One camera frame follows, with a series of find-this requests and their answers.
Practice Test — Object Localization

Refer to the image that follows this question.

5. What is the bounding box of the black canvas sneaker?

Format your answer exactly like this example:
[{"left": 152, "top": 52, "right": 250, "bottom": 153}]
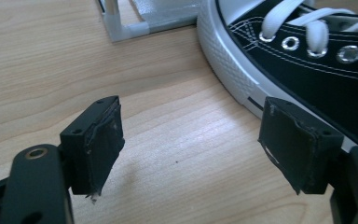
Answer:
[{"left": 196, "top": 0, "right": 358, "bottom": 153}]

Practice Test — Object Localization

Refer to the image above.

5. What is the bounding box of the white shoe rack frame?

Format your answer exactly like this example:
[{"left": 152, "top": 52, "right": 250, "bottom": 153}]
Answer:
[{"left": 96, "top": 0, "right": 203, "bottom": 44}]

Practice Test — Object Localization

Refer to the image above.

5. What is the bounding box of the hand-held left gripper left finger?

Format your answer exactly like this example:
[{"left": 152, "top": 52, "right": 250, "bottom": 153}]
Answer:
[{"left": 59, "top": 95, "right": 126, "bottom": 204}]

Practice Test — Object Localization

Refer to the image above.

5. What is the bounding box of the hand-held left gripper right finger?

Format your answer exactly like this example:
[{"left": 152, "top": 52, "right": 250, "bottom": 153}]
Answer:
[{"left": 257, "top": 95, "right": 345, "bottom": 196}]

